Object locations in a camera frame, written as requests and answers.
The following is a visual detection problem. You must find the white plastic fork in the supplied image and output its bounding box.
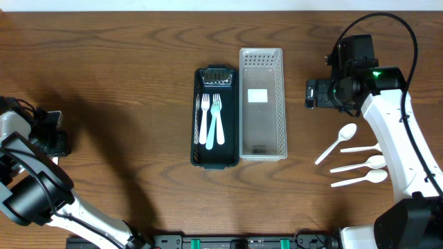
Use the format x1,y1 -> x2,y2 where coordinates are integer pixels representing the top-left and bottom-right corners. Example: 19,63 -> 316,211
206,100 -> 220,150
214,93 -> 225,145
199,93 -> 210,145

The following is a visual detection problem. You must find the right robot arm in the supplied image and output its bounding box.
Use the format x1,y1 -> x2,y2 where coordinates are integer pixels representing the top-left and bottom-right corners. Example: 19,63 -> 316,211
305,35 -> 442,248

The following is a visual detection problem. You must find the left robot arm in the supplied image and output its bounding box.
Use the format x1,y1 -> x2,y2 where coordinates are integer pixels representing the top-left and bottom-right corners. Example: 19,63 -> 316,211
1,97 -> 154,248

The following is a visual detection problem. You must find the clear plastic basket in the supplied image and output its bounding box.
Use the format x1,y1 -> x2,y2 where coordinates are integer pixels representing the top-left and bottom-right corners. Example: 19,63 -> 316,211
239,48 -> 288,161

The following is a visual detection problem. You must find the white label in basket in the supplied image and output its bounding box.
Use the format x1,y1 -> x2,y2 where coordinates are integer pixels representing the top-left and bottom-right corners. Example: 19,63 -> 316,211
247,89 -> 268,103

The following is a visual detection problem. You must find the black plastic basket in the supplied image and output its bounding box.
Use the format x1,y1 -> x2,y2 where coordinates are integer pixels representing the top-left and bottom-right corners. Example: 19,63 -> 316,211
190,65 -> 239,169

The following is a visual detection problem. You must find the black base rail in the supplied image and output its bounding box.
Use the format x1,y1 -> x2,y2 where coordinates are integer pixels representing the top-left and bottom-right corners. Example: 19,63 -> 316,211
65,233 -> 342,249

